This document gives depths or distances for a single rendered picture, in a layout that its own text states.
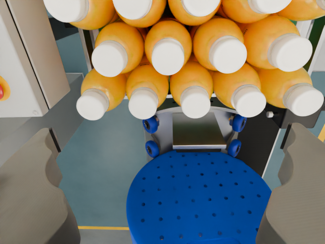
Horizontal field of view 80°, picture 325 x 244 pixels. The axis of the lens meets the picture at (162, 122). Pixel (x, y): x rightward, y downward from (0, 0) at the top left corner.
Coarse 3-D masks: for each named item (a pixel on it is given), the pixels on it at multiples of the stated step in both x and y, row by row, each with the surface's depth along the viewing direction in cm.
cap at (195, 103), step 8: (184, 96) 26; (192, 96) 26; (200, 96) 26; (184, 104) 26; (192, 104) 26; (200, 104) 26; (208, 104) 26; (184, 112) 27; (192, 112) 27; (200, 112) 27
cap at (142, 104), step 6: (144, 90) 27; (132, 96) 26; (138, 96) 26; (144, 96) 26; (150, 96) 26; (132, 102) 26; (138, 102) 26; (144, 102) 26; (150, 102) 26; (156, 102) 27; (132, 108) 27; (138, 108) 27; (144, 108) 27; (150, 108) 27; (156, 108) 27; (132, 114) 27; (138, 114) 27; (144, 114) 27; (150, 114) 27
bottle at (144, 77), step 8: (144, 56) 37; (144, 64) 32; (136, 72) 30; (144, 72) 29; (152, 72) 30; (128, 80) 30; (136, 80) 29; (144, 80) 28; (152, 80) 29; (160, 80) 30; (168, 80) 34; (128, 88) 30; (136, 88) 28; (144, 88) 27; (152, 88) 28; (160, 88) 29; (168, 88) 32; (128, 96) 30; (160, 96) 29; (160, 104) 31
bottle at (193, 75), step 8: (192, 56) 35; (192, 64) 31; (200, 64) 32; (184, 72) 29; (192, 72) 29; (200, 72) 29; (208, 72) 31; (176, 80) 30; (184, 80) 28; (192, 80) 28; (200, 80) 28; (208, 80) 29; (176, 88) 29; (184, 88) 28; (192, 88) 27; (200, 88) 27; (208, 88) 29; (176, 96) 30; (208, 96) 28
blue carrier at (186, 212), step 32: (160, 160) 46; (192, 160) 45; (224, 160) 45; (128, 192) 39; (160, 192) 38; (192, 192) 38; (224, 192) 38; (256, 192) 37; (128, 224) 34; (160, 224) 33; (192, 224) 33; (224, 224) 32; (256, 224) 32
